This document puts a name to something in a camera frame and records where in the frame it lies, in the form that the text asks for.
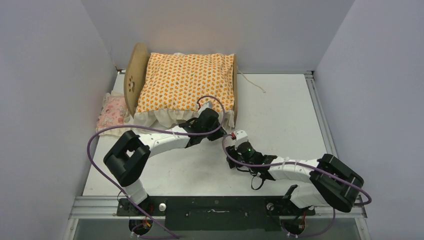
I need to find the orange patterned bed cushion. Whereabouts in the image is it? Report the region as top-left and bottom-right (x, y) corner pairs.
(133, 51), (237, 130)

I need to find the wooden pet bed frame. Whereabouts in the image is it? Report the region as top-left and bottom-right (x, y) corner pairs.
(123, 43), (239, 125)

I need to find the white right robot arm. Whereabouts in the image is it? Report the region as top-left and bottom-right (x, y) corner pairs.
(224, 142), (364, 214)

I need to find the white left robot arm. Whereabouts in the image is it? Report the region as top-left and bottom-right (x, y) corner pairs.
(103, 108), (227, 215)

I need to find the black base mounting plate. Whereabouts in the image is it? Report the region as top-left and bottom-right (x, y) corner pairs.
(115, 196), (316, 232)

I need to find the pink frilled small pillow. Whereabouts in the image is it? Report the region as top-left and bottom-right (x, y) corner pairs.
(96, 90), (130, 132)

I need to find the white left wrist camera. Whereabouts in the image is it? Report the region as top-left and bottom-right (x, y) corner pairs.
(198, 101), (214, 112)

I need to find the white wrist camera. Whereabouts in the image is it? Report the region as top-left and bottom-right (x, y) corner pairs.
(198, 101), (214, 112)
(230, 129), (249, 145)

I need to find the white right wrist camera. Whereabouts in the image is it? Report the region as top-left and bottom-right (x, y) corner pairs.
(230, 129), (249, 145)

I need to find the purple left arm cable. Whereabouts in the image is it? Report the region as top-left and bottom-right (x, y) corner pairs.
(86, 95), (227, 240)

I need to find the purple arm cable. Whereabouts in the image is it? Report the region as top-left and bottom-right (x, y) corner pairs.
(86, 95), (227, 240)
(221, 134), (373, 238)

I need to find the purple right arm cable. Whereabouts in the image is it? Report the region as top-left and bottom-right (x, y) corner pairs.
(221, 134), (373, 238)

